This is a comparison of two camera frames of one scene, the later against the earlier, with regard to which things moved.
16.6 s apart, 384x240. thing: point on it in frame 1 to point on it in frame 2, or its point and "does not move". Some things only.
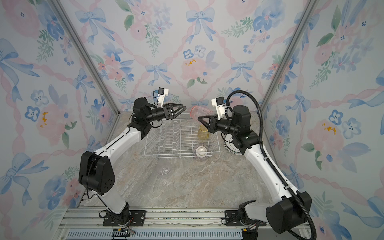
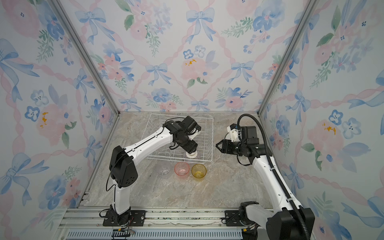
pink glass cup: (196, 111) to (181, 169)
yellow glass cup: (203, 133) to (198, 171)
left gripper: (170, 115) to (192, 147)
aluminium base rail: (155, 223) does not move
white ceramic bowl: (201, 152) to (191, 155)
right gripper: (214, 122) to (226, 145)
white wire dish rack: (178, 137) does not move
